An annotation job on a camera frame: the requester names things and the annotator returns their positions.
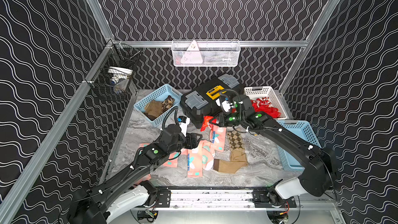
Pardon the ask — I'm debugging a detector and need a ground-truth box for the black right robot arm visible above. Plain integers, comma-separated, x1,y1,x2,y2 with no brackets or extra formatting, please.
209,90,336,205

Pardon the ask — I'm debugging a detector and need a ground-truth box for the red santa sock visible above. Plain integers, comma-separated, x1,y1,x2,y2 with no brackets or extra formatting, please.
201,116,217,132

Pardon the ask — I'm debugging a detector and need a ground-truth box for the right light blue basket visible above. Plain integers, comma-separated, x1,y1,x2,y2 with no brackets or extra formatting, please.
275,119,321,172

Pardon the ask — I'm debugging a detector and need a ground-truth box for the clear wall-mounted basket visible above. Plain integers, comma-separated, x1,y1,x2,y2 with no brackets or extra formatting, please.
171,40,241,67

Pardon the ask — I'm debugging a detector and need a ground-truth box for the light blue basket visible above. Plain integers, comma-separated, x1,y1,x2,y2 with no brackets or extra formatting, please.
134,84,182,127
275,119,321,172

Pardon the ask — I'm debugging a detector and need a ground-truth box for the pink sock left edge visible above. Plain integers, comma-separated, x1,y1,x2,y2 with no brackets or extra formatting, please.
136,143,151,184

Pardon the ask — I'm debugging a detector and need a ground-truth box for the black wire wall basket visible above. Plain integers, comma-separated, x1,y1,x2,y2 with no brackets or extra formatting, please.
89,45,144,102

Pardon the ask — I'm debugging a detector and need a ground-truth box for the brown sock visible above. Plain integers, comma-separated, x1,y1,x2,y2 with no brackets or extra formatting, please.
144,100,162,121

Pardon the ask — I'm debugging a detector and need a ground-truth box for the white perforated plastic basket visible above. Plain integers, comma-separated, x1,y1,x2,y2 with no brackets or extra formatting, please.
244,86,288,120

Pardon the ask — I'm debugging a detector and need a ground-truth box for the pink dotted sock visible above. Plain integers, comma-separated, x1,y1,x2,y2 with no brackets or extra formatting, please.
163,140,224,178

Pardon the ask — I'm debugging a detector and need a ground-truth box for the pink patterned sock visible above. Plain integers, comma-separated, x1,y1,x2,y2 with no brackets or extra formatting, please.
209,125,227,152

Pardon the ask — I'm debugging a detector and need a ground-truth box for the tan plain sock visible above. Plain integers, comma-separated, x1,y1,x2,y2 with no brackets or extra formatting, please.
213,131,248,174

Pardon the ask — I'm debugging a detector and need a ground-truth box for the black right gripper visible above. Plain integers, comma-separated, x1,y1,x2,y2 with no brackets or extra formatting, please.
208,112,245,128

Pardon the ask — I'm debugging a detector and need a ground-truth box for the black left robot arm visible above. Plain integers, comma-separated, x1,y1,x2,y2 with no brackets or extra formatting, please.
67,124,203,224

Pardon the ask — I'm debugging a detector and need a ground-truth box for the left light blue basket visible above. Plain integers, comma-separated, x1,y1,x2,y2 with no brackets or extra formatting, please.
134,84,182,127

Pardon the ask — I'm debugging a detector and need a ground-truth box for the black toolbox yellow handle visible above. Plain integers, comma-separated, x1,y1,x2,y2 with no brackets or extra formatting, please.
180,74,244,129

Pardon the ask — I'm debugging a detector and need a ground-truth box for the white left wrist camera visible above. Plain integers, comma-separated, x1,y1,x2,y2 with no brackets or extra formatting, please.
177,116,190,136

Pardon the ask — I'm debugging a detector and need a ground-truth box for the red white striped sock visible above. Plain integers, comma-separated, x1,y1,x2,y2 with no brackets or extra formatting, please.
251,97,281,118

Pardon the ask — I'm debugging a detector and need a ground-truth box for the tan argyle sock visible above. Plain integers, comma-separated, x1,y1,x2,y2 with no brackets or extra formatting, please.
161,95,175,114

